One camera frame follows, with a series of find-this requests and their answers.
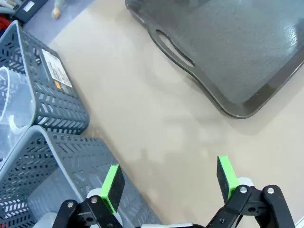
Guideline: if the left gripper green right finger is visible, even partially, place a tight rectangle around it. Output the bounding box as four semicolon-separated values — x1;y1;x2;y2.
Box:
205;155;295;228

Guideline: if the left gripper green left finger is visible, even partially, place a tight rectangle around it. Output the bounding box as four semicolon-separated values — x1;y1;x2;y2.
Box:
53;164;126;228

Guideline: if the grey plastic lattice basket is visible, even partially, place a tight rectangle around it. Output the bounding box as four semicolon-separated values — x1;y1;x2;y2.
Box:
0;125;162;228

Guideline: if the grey basket with label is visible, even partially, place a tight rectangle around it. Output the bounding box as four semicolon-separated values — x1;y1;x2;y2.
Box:
0;20;91;135

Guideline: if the clear plastic measuring cup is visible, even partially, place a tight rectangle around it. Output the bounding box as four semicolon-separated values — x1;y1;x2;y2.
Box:
0;66;36;148

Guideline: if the dark brown serving tray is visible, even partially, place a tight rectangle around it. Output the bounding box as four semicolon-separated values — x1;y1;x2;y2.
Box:
125;0;304;119

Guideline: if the mannequin lying on floor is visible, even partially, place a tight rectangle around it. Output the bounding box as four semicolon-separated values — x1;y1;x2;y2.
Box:
51;0;66;19

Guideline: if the black storage bin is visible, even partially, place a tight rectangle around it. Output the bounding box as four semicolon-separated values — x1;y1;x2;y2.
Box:
13;0;49;23

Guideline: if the red fabric bundle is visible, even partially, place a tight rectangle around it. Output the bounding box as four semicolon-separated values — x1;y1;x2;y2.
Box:
0;14;12;32

